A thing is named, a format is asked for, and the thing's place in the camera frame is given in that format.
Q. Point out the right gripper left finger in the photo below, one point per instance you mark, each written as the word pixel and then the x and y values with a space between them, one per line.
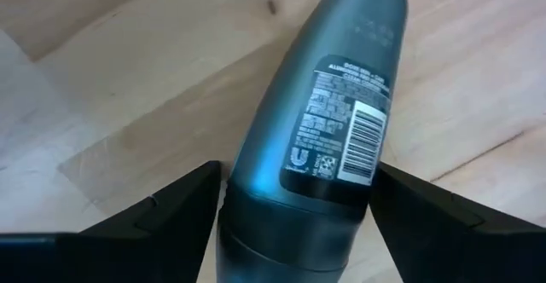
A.
pixel 162 232

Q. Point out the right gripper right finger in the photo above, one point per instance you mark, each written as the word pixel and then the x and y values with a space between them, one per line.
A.
pixel 448 240

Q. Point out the grey deodorant stick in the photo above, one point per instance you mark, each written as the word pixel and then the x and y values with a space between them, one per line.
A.
pixel 298 104

